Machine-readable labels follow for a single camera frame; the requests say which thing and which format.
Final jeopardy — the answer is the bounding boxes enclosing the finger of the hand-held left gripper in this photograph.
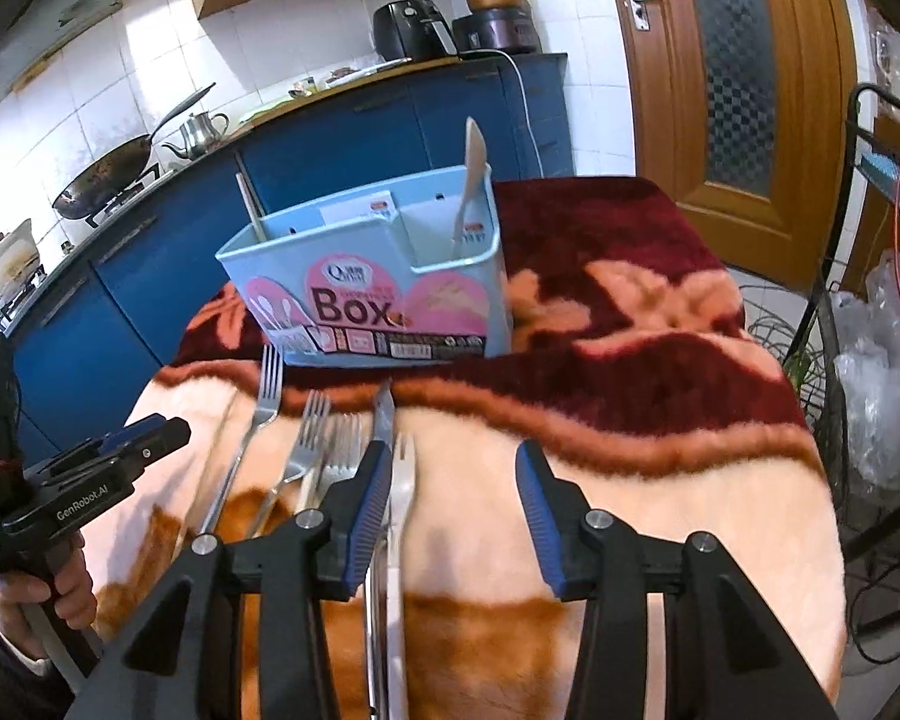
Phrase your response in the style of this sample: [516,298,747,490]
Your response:
[24,435,121,482]
[101,415,193,470]

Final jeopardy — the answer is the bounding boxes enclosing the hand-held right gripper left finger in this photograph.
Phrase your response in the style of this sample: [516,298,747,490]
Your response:
[64,439,395,720]

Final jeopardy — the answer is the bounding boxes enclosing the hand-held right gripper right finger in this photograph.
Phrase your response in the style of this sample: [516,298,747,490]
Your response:
[515,439,841,720]

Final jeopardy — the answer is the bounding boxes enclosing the white plastic fork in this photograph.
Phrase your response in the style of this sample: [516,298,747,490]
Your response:
[385,431,419,720]

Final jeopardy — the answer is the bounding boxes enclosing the metal fork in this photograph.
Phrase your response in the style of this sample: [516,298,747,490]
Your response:
[193,345,284,539]
[296,412,365,518]
[249,390,332,539]

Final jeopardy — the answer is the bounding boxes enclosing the metal knife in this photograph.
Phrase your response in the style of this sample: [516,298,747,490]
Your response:
[364,381,398,720]

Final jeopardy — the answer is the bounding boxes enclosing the light blue utensil box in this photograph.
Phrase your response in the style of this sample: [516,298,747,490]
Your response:
[216,174,515,368]

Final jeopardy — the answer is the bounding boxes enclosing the person's left forearm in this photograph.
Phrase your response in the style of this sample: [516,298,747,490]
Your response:
[0,615,72,720]

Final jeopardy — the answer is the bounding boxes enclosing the person's left hand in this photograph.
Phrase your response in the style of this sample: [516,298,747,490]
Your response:
[0,531,98,662]

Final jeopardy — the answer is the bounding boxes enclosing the red and peach printed blanket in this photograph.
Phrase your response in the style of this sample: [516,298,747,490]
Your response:
[94,176,848,720]

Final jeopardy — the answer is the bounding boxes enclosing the blue base cabinets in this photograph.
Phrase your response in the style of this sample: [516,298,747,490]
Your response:
[4,52,571,466]

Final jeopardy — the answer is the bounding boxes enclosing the pot with white lid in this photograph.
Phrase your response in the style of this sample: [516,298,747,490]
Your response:
[0,219,46,293]

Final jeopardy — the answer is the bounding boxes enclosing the gas stove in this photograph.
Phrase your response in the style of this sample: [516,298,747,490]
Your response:
[0,163,175,331]

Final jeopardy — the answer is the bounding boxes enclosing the wooden chopstick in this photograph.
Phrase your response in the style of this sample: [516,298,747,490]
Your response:
[235,172,266,241]

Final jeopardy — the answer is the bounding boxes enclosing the dark wok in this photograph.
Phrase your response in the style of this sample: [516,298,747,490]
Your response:
[51,82,217,224]

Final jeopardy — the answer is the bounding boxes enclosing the metal kettle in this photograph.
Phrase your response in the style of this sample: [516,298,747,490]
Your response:
[161,111,230,160]

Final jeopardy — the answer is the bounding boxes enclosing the wooden spoon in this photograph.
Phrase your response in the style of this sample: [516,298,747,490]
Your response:
[450,118,491,260]

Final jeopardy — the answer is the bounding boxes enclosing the clear plastic bag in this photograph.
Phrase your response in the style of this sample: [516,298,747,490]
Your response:
[827,250,900,492]

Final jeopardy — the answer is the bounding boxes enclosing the range hood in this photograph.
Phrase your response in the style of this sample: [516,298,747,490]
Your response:
[0,0,125,134]

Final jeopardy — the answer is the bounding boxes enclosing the wooden door with glass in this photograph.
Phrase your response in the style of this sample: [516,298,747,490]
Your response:
[598,0,861,276]

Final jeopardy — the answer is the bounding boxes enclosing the black metal rack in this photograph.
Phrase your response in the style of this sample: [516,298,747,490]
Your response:
[791,82,900,676]

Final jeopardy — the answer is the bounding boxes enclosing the black air fryer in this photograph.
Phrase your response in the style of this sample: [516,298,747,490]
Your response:
[373,1,455,63]

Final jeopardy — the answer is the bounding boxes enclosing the blue ribbed board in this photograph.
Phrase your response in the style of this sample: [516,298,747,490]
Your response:
[861,150,900,194]

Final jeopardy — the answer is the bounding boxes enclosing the round wire basket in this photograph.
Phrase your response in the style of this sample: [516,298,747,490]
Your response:
[745,283,827,395]

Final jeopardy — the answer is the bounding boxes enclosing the white power cable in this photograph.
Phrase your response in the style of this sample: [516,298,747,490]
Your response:
[461,51,565,178]

